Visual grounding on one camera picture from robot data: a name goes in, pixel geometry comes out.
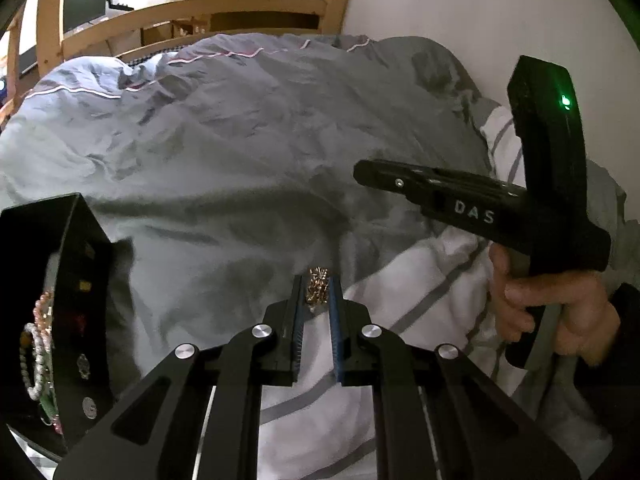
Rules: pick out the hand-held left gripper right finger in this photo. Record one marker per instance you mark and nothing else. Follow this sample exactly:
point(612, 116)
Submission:
point(336, 340)

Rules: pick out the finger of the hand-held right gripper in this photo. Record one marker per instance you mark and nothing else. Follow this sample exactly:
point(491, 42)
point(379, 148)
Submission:
point(385, 182)
point(475, 184)

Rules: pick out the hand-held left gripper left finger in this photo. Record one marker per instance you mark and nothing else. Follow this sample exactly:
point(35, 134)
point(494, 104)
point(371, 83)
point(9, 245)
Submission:
point(298, 332)

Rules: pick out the black rectangular box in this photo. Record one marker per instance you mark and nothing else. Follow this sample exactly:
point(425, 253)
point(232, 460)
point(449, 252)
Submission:
point(85, 310)

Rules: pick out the green jade bangle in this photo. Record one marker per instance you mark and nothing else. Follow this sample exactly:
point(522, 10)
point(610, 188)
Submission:
point(49, 407)

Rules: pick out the person's right forearm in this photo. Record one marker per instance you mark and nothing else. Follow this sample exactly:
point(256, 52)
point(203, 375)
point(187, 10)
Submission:
point(620, 385)

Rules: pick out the person's right hand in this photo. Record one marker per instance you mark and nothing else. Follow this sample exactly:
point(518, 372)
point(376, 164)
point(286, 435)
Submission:
point(575, 310)

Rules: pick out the grey white striped duvet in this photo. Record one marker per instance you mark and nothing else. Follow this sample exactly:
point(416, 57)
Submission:
point(400, 280)

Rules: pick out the blue grey blanket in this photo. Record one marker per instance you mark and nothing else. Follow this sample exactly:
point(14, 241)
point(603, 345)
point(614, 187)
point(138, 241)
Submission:
point(200, 160)

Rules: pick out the wooden cabinet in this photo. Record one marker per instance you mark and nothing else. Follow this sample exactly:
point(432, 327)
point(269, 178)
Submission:
point(260, 21)

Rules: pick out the black computer monitor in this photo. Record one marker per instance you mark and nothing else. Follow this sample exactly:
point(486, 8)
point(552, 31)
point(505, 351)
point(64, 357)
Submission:
point(84, 4)

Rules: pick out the wooden bed frame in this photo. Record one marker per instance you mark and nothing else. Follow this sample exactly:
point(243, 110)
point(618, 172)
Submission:
point(200, 7)

